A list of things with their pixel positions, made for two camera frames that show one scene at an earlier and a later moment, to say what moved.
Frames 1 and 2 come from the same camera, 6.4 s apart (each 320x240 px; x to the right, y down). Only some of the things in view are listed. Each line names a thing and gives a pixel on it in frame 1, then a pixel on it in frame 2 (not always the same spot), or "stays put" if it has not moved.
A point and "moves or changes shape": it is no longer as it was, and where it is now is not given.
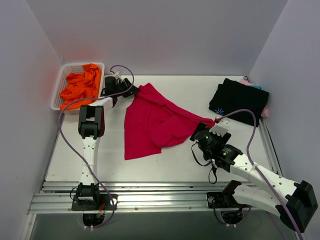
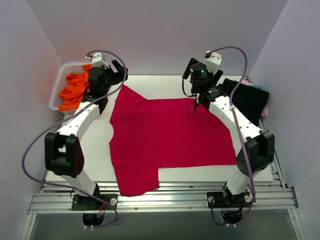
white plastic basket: (66, 69) stays put
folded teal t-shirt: (255, 86) stays put
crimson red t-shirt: (153, 122) moves or changes shape
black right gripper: (200, 128) -> (188, 69)
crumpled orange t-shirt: (84, 84) stays put
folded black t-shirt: (232, 95) stays put
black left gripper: (127, 86) -> (115, 74)
